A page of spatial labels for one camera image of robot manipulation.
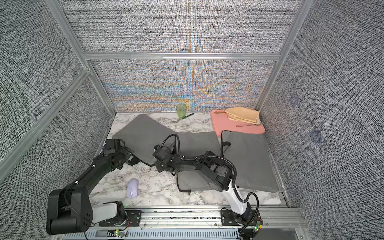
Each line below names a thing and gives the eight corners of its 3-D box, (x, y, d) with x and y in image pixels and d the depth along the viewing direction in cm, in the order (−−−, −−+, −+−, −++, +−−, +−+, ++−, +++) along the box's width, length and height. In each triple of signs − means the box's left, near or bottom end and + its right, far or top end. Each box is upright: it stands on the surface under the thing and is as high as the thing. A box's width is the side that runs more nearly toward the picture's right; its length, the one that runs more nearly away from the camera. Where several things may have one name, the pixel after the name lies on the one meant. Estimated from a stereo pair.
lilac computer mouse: (128, 198, 82) (126, 197, 79) (130, 181, 88) (128, 179, 85) (137, 197, 82) (136, 195, 79) (139, 180, 88) (137, 177, 85)
